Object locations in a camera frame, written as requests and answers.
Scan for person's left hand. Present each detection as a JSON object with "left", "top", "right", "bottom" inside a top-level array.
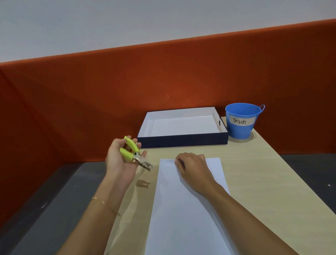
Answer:
[{"left": 105, "top": 137, "right": 147, "bottom": 187}]

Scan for person's right hand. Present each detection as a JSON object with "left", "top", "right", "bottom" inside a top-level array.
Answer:
[{"left": 174, "top": 152, "right": 220, "bottom": 198}]

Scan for yellow-green handled hole punch pliers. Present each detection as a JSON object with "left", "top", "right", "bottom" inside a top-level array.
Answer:
[{"left": 120, "top": 136, "right": 153, "bottom": 172}]

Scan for white paper sheet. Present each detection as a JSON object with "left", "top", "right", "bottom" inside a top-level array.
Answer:
[{"left": 144, "top": 158, "right": 237, "bottom": 255}]

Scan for person's right forearm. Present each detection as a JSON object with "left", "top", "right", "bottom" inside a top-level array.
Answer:
[{"left": 202, "top": 183, "right": 300, "bottom": 255}]

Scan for person's left forearm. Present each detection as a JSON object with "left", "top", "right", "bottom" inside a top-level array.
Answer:
[{"left": 56, "top": 175, "right": 133, "bottom": 255}]

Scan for navy box with white interior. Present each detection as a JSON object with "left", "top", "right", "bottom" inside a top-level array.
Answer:
[{"left": 137, "top": 107, "right": 229, "bottom": 149}]

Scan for orange fabric partition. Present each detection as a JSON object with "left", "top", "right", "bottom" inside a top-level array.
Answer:
[{"left": 0, "top": 18, "right": 336, "bottom": 229}]

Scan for blue bucket with white label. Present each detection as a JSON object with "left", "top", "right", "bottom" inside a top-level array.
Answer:
[{"left": 225, "top": 103, "right": 265, "bottom": 140}]

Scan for thin gold bracelet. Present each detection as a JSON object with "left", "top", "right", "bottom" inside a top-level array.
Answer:
[{"left": 91, "top": 197, "right": 121, "bottom": 217}]

